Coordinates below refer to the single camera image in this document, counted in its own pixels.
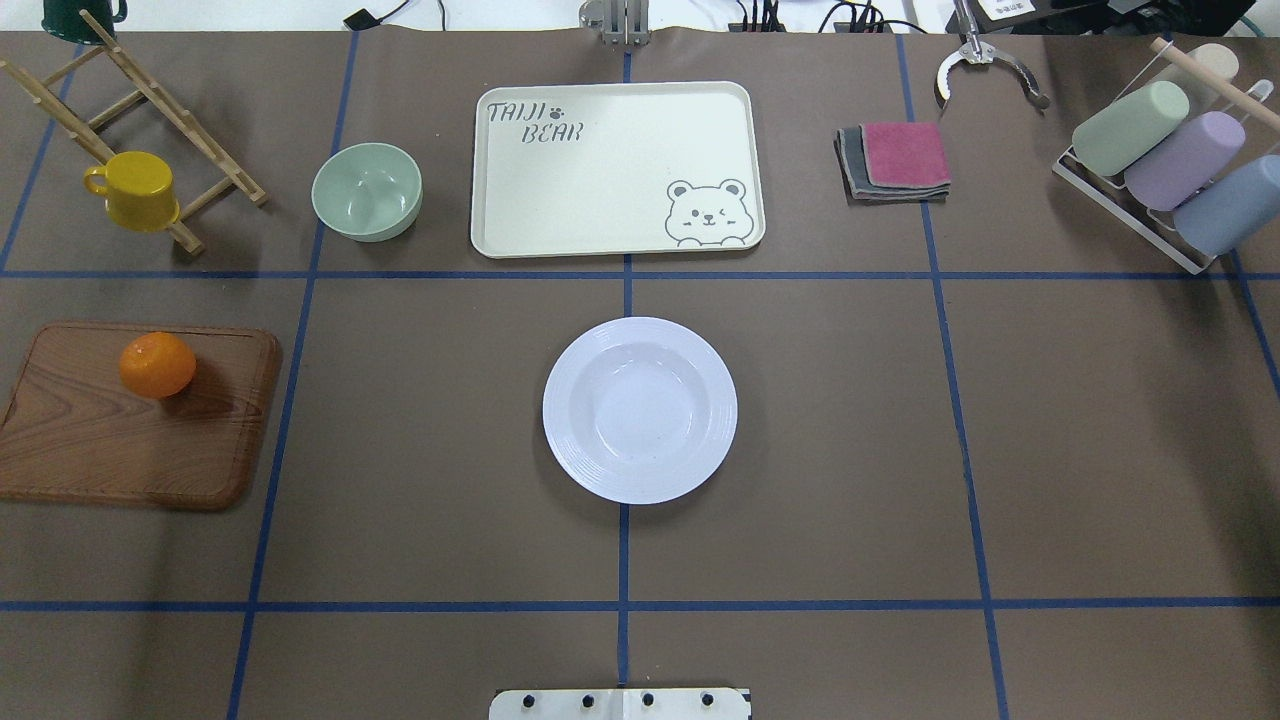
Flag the white round plate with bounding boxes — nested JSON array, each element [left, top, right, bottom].
[[541, 316, 739, 505]]

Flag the orange fruit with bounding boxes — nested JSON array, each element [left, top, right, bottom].
[[116, 331, 198, 398]]

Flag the cream bear tray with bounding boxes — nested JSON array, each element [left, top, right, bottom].
[[470, 81, 765, 259]]

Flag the grey folded cloth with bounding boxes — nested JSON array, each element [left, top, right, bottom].
[[835, 124, 952, 202]]

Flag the mint green bowl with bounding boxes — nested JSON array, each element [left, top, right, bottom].
[[310, 142, 424, 243]]

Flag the pink folded cloth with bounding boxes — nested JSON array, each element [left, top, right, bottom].
[[861, 122, 952, 190]]

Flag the metal tongs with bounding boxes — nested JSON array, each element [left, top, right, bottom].
[[934, 1, 1052, 113]]

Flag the green tumbler cup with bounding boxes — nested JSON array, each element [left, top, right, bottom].
[[1071, 81, 1190, 177]]

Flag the wooden drying rack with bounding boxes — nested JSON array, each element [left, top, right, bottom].
[[1, 24, 268, 258]]

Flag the yellow mug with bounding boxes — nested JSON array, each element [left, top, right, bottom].
[[82, 151, 180, 232]]

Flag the purple tumbler cup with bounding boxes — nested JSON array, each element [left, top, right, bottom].
[[1124, 111, 1245, 211]]

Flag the wooden cutting board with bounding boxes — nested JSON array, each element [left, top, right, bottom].
[[1, 322, 282, 511]]

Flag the blue tumbler cup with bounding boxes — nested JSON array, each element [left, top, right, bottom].
[[1172, 154, 1279, 256]]

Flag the dark green mug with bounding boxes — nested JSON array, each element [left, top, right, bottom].
[[41, 0, 129, 45]]

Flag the aluminium frame post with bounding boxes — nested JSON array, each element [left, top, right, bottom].
[[579, 0, 652, 47]]

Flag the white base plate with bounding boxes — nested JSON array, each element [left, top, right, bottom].
[[488, 687, 753, 719]]

